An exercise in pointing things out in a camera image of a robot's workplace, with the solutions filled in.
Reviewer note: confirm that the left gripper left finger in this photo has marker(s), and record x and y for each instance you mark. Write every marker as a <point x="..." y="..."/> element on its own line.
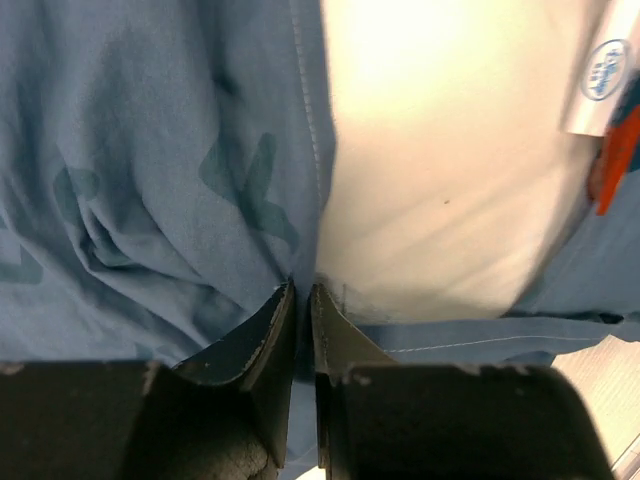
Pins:
<point x="252" y="368"/>

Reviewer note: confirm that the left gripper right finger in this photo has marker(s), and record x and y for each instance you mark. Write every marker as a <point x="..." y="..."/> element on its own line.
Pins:
<point x="338" y="347"/>

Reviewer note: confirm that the blue letter-print pillowcase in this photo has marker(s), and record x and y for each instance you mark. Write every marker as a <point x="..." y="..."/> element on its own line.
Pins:
<point x="166" y="166"/>

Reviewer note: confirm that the white pillow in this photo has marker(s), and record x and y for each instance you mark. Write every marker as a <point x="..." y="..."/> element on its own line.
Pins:
<point x="454" y="180"/>

